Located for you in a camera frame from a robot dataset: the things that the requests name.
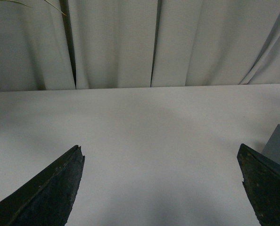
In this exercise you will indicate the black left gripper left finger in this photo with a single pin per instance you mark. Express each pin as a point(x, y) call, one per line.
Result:
point(47, 199)

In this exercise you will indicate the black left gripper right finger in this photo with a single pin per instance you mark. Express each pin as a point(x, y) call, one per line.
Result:
point(261, 181)

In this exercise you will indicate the green plant leaves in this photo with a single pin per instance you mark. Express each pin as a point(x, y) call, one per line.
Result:
point(23, 4)

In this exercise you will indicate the white curtain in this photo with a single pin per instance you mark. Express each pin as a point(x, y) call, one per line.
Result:
point(103, 44)

